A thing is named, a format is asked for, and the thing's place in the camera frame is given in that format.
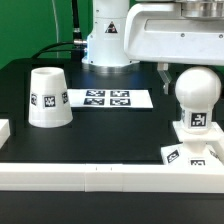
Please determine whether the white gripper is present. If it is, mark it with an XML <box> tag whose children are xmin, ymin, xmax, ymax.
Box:
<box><xmin>124</xmin><ymin>2</ymin><xmax>224</xmax><ymax>94</ymax></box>

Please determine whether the white lamp bulb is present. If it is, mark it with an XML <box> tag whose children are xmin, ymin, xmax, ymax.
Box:
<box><xmin>175</xmin><ymin>67</ymin><xmax>221</xmax><ymax>134</ymax></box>

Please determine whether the white lamp base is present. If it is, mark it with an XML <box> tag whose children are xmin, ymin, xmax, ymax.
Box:
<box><xmin>161</xmin><ymin>121</ymin><xmax>224</xmax><ymax>168</ymax></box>

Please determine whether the white lamp shade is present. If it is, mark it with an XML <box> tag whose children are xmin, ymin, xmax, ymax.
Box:
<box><xmin>28</xmin><ymin>67</ymin><xmax>73</xmax><ymax>128</ymax></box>

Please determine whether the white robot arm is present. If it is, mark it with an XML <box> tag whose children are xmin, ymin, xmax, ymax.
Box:
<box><xmin>82</xmin><ymin>0</ymin><xmax>224</xmax><ymax>83</ymax></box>

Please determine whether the white marker sheet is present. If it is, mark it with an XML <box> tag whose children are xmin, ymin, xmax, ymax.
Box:
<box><xmin>68</xmin><ymin>89</ymin><xmax>153</xmax><ymax>109</ymax></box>

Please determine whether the white right wall block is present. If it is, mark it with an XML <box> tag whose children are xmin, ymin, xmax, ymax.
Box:
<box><xmin>212</xmin><ymin>141</ymin><xmax>224</xmax><ymax>165</ymax></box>

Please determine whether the white wall block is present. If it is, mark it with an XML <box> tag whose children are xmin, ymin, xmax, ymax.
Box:
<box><xmin>0</xmin><ymin>119</ymin><xmax>10</xmax><ymax>149</ymax></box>
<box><xmin>212</xmin><ymin>141</ymin><xmax>224</xmax><ymax>165</ymax></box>

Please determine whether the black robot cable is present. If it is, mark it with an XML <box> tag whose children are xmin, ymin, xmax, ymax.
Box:
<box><xmin>31</xmin><ymin>0</ymin><xmax>88</xmax><ymax>59</ymax></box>

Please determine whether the thin white cable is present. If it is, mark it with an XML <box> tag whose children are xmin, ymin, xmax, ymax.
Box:
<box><xmin>51</xmin><ymin>0</ymin><xmax>61</xmax><ymax>59</ymax></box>

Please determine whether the white front rail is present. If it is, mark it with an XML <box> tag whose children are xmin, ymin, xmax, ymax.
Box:
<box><xmin>0</xmin><ymin>163</ymin><xmax>224</xmax><ymax>193</ymax></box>

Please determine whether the white left wall block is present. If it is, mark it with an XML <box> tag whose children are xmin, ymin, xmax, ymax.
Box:
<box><xmin>0</xmin><ymin>119</ymin><xmax>10</xmax><ymax>149</ymax></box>

